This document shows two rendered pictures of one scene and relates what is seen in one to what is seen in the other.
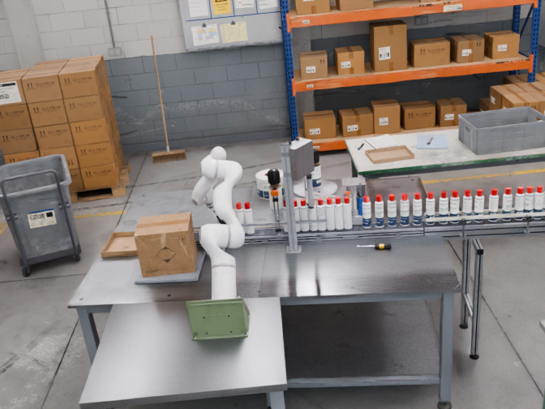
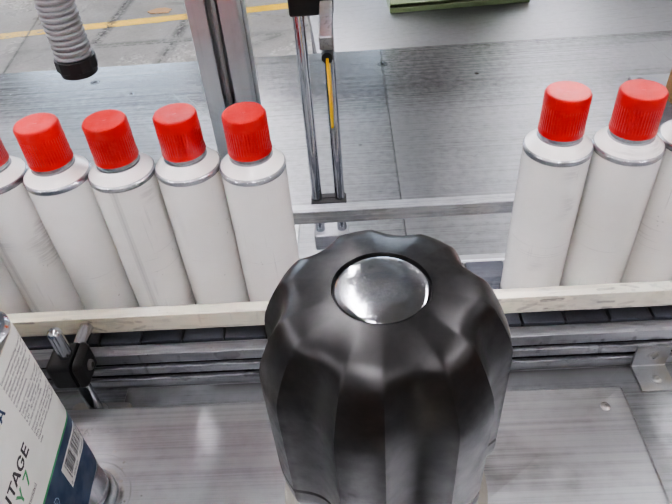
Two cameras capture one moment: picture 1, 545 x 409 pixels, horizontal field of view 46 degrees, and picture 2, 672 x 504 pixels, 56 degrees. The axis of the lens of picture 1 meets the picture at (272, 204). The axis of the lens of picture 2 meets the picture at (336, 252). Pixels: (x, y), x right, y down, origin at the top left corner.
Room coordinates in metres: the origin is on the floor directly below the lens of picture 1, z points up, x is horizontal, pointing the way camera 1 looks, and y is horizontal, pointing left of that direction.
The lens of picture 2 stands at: (3.88, -0.05, 1.31)
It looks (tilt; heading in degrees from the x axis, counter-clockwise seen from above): 42 degrees down; 177
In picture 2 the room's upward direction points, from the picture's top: 5 degrees counter-clockwise
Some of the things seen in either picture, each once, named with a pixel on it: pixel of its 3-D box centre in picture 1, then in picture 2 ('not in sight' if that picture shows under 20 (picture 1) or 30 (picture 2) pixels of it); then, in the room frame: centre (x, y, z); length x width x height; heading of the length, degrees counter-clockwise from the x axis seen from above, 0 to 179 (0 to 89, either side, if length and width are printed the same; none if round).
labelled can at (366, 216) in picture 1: (366, 211); not in sight; (3.41, -0.56, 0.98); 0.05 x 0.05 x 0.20
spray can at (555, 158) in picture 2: (248, 217); (545, 203); (3.49, 0.15, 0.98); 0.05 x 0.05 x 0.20
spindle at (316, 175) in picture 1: (314, 169); not in sight; (4.04, -0.31, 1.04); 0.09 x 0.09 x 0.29
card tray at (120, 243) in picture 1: (130, 243); not in sight; (3.57, 0.92, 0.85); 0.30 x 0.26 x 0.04; 84
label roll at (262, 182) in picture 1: (271, 183); not in sight; (4.06, 0.00, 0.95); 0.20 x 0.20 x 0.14
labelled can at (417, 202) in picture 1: (417, 208); not in sight; (3.38, -0.86, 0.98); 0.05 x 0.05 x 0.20
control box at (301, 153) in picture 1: (298, 158); not in sight; (3.37, -0.17, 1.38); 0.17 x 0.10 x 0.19; 139
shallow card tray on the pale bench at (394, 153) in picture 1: (389, 154); not in sight; (4.73, -0.97, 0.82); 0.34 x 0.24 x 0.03; 95
